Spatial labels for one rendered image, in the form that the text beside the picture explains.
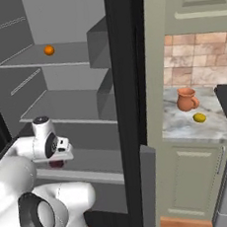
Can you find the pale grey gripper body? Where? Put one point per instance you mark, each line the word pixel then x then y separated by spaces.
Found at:
pixel 62 155

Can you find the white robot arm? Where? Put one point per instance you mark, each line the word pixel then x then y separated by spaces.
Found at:
pixel 13 182

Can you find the grey fridge drawer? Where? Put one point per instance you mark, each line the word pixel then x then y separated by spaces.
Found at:
pixel 98 166

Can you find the grey fridge shelf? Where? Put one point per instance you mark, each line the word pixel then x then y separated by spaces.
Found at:
pixel 71 106
pixel 46 56

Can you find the grey fridge door bin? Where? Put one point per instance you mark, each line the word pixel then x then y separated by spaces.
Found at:
pixel 106 98

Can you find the grey open fridge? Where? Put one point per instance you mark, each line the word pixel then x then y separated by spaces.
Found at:
pixel 66 21

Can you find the yellow lemon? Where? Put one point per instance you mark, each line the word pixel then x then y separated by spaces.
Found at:
pixel 199 118

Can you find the dark red round item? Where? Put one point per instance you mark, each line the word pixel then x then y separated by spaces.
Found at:
pixel 57 163

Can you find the orange fruit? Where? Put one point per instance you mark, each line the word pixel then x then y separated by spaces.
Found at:
pixel 49 50

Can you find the pale green tall side panel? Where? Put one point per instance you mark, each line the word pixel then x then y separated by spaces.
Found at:
pixel 153 65

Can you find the pale green cupboard door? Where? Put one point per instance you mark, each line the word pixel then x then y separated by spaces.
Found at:
pixel 192 180

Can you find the terracotta mug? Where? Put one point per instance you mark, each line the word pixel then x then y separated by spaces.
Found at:
pixel 186 100

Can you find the pale green wall cupboard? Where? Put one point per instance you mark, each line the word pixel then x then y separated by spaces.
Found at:
pixel 196 1

